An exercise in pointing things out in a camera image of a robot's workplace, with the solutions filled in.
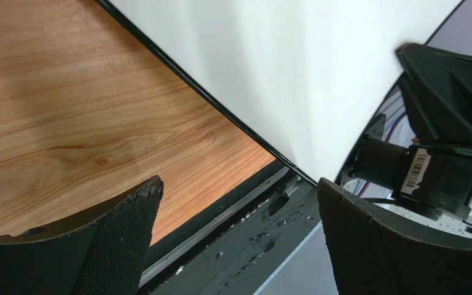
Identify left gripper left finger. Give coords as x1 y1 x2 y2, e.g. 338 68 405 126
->
0 176 164 294

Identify white rectangular plate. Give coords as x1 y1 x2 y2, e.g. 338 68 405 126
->
101 1 460 183

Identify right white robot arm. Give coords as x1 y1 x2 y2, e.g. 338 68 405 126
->
339 43 472 220

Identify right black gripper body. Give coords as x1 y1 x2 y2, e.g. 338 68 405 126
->
412 139 472 162

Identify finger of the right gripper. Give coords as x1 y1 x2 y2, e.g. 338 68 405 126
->
396 43 472 143

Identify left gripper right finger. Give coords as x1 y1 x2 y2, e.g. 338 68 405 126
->
317 178 472 294

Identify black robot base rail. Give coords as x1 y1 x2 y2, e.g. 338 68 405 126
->
138 160 320 294

